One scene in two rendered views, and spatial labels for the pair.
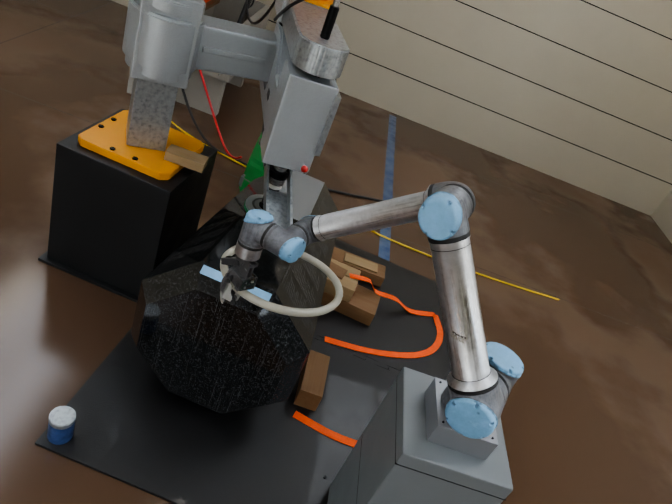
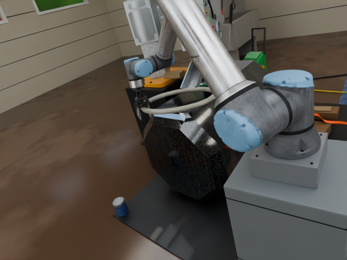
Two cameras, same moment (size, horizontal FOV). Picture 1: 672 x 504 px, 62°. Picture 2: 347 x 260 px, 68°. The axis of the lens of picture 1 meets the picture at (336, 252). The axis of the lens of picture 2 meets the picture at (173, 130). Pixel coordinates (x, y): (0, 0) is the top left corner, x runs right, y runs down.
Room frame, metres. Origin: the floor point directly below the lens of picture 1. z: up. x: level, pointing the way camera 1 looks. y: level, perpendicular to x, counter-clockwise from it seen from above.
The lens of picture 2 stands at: (0.65, -0.94, 1.52)
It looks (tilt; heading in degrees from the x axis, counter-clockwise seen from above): 27 degrees down; 49
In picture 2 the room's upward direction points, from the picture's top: 16 degrees counter-clockwise
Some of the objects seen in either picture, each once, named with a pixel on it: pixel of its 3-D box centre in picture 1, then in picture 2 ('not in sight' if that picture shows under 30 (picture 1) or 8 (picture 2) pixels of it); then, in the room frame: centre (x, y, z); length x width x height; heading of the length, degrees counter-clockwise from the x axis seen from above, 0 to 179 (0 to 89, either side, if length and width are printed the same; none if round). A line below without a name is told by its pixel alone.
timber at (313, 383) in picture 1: (312, 379); not in sight; (2.14, -0.16, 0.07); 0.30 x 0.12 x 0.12; 6
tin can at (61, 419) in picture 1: (61, 425); (120, 206); (1.33, 0.74, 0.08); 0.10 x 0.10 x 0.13
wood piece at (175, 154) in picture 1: (186, 158); (174, 74); (2.48, 0.90, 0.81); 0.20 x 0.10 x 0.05; 99
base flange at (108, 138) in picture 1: (144, 142); (160, 76); (2.53, 1.15, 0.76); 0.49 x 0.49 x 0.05; 1
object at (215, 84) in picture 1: (216, 49); (234, 40); (5.31, 1.87, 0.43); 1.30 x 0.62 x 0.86; 7
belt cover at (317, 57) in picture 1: (309, 31); not in sight; (2.65, 0.53, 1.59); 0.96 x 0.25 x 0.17; 22
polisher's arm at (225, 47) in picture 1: (205, 43); (164, 16); (2.66, 1.00, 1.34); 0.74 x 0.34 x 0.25; 129
